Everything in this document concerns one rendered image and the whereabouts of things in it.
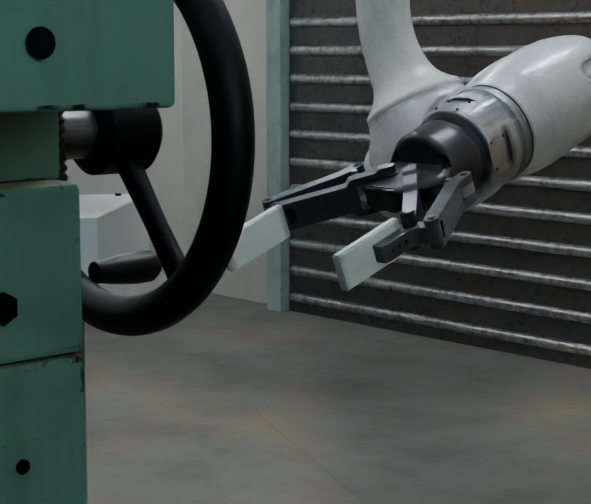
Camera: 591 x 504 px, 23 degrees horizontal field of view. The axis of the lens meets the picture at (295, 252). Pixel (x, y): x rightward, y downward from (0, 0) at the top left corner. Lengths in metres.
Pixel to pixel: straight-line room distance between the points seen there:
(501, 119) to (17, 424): 0.64
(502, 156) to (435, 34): 3.08
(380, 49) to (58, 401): 0.77
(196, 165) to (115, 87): 4.56
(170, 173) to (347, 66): 0.95
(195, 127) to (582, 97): 3.94
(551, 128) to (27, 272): 0.67
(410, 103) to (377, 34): 0.08
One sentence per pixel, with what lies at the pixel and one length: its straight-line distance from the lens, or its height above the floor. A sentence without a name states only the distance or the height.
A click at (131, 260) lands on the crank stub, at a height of 0.71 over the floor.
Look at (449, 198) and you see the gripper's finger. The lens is 1.16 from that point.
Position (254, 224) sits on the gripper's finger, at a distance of 1.21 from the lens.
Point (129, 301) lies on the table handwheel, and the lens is 1.02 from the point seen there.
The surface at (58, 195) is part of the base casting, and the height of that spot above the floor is 0.79.
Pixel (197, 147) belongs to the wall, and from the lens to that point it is 5.21.
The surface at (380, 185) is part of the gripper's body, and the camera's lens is 1.22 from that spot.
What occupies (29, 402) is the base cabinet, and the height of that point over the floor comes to 0.69.
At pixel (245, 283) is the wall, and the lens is 5.07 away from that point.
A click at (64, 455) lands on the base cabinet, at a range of 0.77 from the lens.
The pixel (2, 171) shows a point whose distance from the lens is 0.75.
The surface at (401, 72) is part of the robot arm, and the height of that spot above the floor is 0.84.
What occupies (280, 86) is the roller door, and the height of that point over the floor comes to 0.74.
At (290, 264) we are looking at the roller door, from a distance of 4.84.
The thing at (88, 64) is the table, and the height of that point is 0.86.
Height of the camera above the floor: 0.87
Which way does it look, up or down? 8 degrees down
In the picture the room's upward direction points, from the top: straight up
